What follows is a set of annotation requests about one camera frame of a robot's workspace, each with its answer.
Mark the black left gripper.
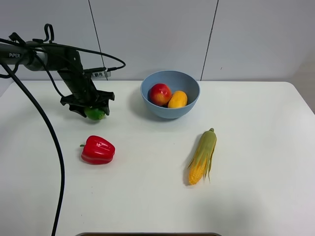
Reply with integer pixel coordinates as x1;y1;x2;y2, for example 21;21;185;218
44;45;115;118

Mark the green lime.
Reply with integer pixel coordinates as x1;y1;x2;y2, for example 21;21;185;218
84;107;105;120

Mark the red peach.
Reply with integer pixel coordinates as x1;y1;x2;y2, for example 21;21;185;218
149;83;172;106

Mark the yellow mango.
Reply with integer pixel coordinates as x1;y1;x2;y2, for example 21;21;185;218
167;90;188;109

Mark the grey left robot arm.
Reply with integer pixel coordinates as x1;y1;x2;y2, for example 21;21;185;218
0;41;115;118

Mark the blue plastic bowl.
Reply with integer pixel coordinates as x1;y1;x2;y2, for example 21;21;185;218
140;70;200;119

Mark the red bell pepper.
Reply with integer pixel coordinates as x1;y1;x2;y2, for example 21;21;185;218
80;135;116;165

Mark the corn cob with husk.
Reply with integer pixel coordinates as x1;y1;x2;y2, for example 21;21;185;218
188;128;217;185

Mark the thin black cable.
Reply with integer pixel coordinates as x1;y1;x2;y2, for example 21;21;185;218
0;23;126;98

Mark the thick black cable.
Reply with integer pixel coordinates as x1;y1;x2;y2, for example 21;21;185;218
0;62;66;236

